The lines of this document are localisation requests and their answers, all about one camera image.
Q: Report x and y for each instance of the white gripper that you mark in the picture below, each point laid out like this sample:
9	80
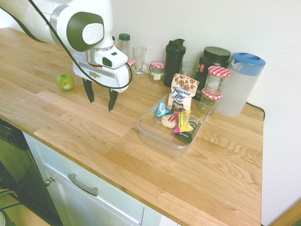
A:
113	78

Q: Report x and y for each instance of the green apple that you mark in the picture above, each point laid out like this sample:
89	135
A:
65	82

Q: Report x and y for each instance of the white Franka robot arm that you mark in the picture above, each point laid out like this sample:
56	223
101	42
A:
89	33

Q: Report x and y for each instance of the clear plastic container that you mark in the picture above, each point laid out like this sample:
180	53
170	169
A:
160	139

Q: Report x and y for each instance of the glass jar red checkered lid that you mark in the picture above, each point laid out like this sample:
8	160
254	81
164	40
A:
209	104
157	74
217	81
132	62

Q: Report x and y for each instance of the tall clear drinking glass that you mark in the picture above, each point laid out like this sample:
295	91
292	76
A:
139	58

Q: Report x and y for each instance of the clear bottle green cap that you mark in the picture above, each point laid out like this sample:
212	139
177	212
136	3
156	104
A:
124	46

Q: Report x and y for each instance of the blue snack wrapper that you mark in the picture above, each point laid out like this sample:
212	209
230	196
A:
162	109

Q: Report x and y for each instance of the round wrapped cookie pack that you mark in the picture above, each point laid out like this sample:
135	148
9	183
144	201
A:
168	121

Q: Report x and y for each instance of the black shaker bottle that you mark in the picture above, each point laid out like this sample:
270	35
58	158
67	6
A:
174	63

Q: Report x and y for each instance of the Famous Amos cookie bag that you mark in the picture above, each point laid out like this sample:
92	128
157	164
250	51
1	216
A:
182	94

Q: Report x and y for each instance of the pink snack wrapper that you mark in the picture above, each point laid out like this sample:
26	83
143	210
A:
176	128

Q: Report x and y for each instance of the yellow snack bar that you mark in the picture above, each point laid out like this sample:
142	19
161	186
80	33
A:
184	121

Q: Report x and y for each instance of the clear glass tumbler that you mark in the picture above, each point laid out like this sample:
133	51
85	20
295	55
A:
188	69

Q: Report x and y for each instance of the dark green snack packet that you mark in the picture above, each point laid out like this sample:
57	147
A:
185	137

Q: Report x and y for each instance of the silver cabinet knob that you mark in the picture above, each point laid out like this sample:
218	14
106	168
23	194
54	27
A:
49	181

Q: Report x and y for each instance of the black dishwasher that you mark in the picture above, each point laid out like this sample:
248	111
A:
21	164

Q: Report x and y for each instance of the white drawer front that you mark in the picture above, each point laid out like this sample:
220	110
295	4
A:
113	202

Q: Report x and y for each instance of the black Vega protein tub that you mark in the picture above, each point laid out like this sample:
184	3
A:
216	57

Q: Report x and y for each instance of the clear pitcher blue lid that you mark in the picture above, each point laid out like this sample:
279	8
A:
237	91

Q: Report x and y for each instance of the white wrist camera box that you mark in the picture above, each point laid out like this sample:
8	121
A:
113	58

